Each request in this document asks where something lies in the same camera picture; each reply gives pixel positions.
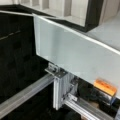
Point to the black drawer box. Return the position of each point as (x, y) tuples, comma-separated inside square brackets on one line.
[(83, 15)]

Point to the orange black clamp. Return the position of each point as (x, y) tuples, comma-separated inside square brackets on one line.
[(104, 89)]

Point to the aluminium frame rail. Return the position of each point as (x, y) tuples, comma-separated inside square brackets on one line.
[(64, 89)]

